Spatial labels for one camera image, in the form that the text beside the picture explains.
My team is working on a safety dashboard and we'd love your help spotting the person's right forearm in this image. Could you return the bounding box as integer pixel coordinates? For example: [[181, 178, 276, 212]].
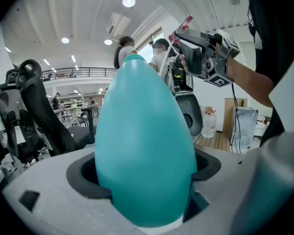
[[226, 56, 275, 108]]

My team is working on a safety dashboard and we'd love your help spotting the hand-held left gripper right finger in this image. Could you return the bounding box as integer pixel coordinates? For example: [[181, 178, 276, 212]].
[[161, 148, 250, 235]]

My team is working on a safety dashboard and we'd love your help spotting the black balcony railing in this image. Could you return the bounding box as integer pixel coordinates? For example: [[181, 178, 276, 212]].
[[41, 67, 117, 81]]

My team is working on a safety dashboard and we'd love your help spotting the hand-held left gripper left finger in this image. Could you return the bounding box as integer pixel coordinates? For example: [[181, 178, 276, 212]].
[[2, 147, 147, 235]]

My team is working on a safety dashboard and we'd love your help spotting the person's black shirt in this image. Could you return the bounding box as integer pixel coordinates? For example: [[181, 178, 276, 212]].
[[245, 0, 294, 148]]

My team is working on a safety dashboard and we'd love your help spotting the wooden pallet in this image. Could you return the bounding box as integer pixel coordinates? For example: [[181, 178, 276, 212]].
[[195, 132, 233, 153]]

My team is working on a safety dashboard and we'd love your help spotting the silver plastic bag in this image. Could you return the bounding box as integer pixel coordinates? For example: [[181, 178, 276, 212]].
[[231, 106, 259, 154]]

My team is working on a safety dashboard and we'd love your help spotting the black cable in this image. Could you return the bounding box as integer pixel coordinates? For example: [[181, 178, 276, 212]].
[[230, 83, 243, 154]]

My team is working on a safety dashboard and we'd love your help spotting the person's right hand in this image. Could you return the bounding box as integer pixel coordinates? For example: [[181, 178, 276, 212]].
[[180, 54, 188, 72]]

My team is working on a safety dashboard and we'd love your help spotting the brown cardboard box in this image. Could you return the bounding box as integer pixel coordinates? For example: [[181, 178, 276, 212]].
[[222, 97, 248, 137]]

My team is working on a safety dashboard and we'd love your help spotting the ceiling air conditioner unit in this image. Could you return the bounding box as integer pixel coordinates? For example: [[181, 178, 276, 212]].
[[105, 12, 132, 37]]

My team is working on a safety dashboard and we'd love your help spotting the black mesh office chair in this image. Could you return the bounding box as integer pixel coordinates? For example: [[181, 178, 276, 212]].
[[0, 59, 76, 167]]

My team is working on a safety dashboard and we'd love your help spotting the grey black robot body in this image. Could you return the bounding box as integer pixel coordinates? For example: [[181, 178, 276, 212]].
[[165, 54, 204, 144]]

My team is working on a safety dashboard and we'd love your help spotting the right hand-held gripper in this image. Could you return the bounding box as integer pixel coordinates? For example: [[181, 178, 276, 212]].
[[173, 28, 241, 88]]

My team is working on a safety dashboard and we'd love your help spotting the red white spray head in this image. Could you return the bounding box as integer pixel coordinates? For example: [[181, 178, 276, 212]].
[[160, 14, 195, 78]]

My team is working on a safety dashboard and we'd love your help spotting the clear water jug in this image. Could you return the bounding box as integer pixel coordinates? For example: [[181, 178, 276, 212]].
[[201, 108, 218, 139]]

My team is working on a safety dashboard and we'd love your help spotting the black chair with armrest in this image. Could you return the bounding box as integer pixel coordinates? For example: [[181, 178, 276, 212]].
[[67, 105, 99, 149]]

